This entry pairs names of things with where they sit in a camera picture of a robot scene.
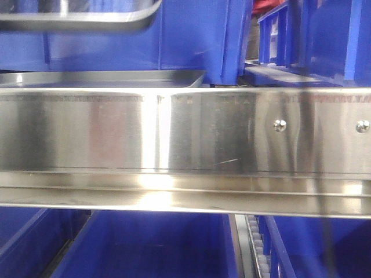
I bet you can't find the large silver tray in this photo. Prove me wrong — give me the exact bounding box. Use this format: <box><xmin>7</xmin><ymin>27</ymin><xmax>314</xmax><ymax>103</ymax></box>
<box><xmin>1</xmin><ymin>69</ymin><xmax>206</xmax><ymax>88</ymax></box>

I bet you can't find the small silver tray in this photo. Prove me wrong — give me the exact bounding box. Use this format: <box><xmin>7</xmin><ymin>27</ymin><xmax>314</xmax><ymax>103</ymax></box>
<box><xmin>1</xmin><ymin>0</ymin><xmax>162</xmax><ymax>32</ymax></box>

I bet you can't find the large blue crate upper left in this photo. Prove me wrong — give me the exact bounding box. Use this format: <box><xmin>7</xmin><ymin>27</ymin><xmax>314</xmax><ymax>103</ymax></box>
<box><xmin>1</xmin><ymin>1</ymin><xmax>252</xmax><ymax>85</ymax></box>

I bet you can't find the blue bin lower centre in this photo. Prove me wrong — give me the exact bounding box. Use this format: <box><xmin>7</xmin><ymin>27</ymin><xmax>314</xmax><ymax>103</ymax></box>
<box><xmin>53</xmin><ymin>211</ymin><xmax>242</xmax><ymax>277</ymax></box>

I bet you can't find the blue bin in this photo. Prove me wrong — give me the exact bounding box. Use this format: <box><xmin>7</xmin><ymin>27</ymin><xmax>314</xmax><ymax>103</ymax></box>
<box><xmin>1</xmin><ymin>207</ymin><xmax>90</xmax><ymax>277</ymax></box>
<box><xmin>256</xmin><ymin>216</ymin><xmax>370</xmax><ymax>277</ymax></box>
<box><xmin>53</xmin><ymin>211</ymin><xmax>242</xmax><ymax>277</ymax></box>

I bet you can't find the roller conveyor track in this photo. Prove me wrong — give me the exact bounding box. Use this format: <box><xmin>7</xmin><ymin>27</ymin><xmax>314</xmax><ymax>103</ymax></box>
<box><xmin>230</xmin><ymin>214</ymin><xmax>271</xmax><ymax>277</ymax></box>

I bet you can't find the person in red sweater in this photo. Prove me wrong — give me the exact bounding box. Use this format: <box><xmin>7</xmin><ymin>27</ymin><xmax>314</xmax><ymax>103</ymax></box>
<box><xmin>252</xmin><ymin>0</ymin><xmax>285</xmax><ymax>16</ymax></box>

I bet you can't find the blue bin lower right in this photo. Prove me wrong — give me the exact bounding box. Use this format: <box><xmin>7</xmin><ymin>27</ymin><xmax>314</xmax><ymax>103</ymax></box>
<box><xmin>256</xmin><ymin>216</ymin><xmax>370</xmax><ymax>277</ymax></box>

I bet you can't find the blue ribbed crate upper right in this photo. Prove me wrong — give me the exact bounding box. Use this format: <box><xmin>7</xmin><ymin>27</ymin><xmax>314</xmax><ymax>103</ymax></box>
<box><xmin>244</xmin><ymin>1</ymin><xmax>370</xmax><ymax>87</ymax></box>

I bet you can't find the blue bin lower left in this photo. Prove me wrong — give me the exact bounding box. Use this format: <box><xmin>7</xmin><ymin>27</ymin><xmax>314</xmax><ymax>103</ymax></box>
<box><xmin>1</xmin><ymin>207</ymin><xmax>90</xmax><ymax>277</ymax></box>

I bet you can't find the left rail bolt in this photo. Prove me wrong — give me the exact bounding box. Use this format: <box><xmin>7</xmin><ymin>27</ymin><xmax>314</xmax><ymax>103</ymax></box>
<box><xmin>273</xmin><ymin>119</ymin><xmax>287</xmax><ymax>132</ymax></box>

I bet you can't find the rail bolt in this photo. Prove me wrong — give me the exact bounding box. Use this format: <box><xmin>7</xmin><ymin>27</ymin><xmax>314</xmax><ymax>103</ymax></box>
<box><xmin>356</xmin><ymin>120</ymin><xmax>371</xmax><ymax>134</ymax></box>
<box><xmin>273</xmin><ymin>119</ymin><xmax>287</xmax><ymax>132</ymax></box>

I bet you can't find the stainless steel shelf rail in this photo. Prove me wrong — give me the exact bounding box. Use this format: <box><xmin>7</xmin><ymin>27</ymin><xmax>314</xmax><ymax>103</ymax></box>
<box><xmin>1</xmin><ymin>87</ymin><xmax>370</xmax><ymax>218</ymax></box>

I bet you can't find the right rail bolt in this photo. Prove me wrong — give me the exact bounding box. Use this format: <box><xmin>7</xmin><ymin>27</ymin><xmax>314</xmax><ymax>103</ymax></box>
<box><xmin>356</xmin><ymin>120</ymin><xmax>371</xmax><ymax>134</ymax></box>

